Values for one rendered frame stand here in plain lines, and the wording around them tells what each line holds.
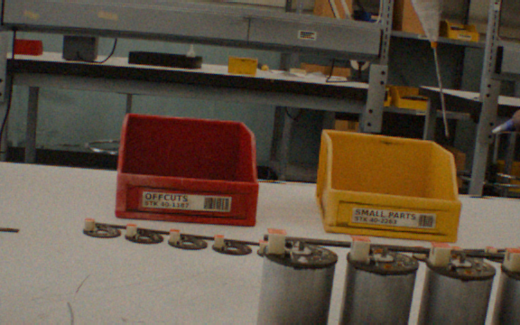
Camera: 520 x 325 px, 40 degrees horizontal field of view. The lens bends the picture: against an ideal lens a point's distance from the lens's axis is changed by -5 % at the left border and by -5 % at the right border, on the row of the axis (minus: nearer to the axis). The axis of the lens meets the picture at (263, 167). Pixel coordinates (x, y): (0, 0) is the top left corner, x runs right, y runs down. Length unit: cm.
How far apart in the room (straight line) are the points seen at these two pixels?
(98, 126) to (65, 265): 427
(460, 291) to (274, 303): 6
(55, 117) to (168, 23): 231
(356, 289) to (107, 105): 443
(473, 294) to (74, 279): 22
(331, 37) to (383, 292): 232
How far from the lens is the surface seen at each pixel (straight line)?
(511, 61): 277
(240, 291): 39
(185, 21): 249
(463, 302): 25
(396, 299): 25
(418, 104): 442
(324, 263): 24
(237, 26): 250
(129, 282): 39
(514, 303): 26
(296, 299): 24
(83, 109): 467
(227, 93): 257
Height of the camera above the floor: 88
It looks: 10 degrees down
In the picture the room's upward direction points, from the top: 6 degrees clockwise
